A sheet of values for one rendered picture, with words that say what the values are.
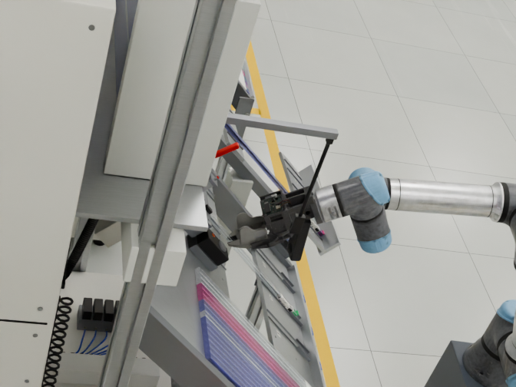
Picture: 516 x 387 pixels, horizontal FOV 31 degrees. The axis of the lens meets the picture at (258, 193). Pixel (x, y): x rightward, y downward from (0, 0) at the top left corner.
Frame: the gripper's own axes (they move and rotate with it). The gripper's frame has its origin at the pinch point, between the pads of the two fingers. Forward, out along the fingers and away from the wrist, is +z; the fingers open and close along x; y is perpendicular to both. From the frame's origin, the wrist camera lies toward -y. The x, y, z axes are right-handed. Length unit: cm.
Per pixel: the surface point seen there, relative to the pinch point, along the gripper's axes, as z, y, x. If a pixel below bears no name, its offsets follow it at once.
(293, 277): -7.5, -31.5, -14.7
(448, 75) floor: -101, -179, -272
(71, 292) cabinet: 44.1, -11.1, -12.8
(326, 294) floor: -8, -119, -86
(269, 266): -3.8, -20.1, -9.7
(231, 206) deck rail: 0.4, -6.2, -18.9
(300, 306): -7.5, -31.4, -4.5
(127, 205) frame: 4, 55, 45
